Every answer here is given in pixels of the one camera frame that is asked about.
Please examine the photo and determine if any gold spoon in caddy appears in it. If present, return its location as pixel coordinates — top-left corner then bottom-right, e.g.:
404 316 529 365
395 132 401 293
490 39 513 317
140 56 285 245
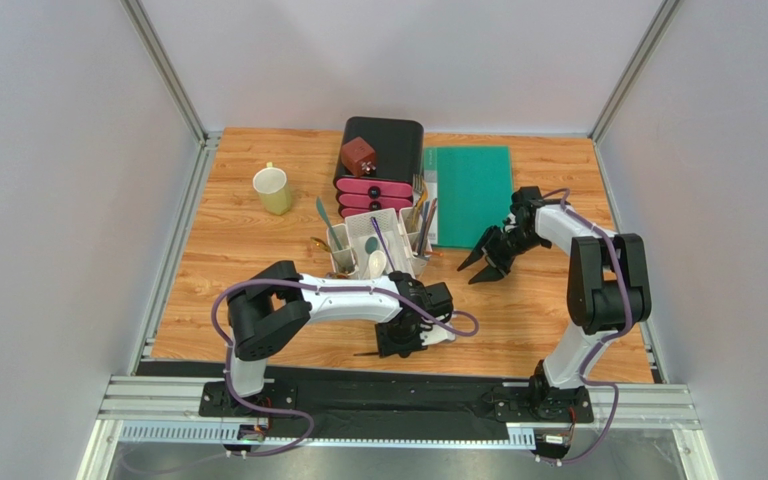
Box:
310 237 332 253

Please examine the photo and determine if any brown relay block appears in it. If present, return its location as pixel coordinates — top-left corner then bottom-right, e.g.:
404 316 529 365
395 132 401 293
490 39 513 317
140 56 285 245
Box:
339 137 377 177

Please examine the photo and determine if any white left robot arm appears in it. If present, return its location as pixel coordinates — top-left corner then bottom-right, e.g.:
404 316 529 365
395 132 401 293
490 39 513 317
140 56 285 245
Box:
216 260 458 398

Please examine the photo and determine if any yellow-green mug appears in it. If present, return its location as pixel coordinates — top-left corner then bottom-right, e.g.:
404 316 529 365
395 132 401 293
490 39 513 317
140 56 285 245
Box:
252 162 293 216

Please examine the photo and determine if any gold handled knife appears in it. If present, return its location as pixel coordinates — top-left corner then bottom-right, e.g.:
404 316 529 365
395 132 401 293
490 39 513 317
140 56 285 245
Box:
411 181 428 231

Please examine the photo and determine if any teal cutting mat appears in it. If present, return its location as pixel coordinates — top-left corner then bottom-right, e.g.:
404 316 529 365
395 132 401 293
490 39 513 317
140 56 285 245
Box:
424 146 513 249

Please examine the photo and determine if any teal plastic knife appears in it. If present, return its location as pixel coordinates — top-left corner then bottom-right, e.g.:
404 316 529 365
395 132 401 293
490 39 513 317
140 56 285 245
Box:
315 197 345 251

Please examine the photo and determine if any teal plastic spoon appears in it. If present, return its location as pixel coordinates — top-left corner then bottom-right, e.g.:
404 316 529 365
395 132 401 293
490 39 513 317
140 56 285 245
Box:
364 236 380 255

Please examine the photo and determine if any large silver fork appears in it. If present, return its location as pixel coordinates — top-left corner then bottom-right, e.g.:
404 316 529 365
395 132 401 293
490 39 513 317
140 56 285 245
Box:
413 174 425 206

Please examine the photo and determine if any white perforated utensil caddy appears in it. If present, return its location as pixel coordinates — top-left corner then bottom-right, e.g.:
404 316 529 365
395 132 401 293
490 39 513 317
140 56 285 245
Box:
325 207 430 279

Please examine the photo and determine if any purple metal spoon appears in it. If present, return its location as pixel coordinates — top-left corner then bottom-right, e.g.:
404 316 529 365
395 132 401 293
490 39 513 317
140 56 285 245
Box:
371 217 396 272

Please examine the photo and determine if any black and pink drawer box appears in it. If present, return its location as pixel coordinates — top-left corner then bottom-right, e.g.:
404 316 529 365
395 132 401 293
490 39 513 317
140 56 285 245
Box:
333 116 424 218

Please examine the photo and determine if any white ceramic spoon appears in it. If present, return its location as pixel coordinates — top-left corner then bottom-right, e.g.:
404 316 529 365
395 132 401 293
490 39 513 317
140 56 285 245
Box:
367 250 389 279

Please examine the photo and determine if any black mounting rail base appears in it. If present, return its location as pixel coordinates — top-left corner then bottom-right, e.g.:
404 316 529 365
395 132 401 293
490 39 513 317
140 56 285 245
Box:
194 362 595 442

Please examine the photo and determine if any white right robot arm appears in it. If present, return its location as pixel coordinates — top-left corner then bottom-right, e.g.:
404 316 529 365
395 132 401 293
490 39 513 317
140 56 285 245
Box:
459 186 652 420

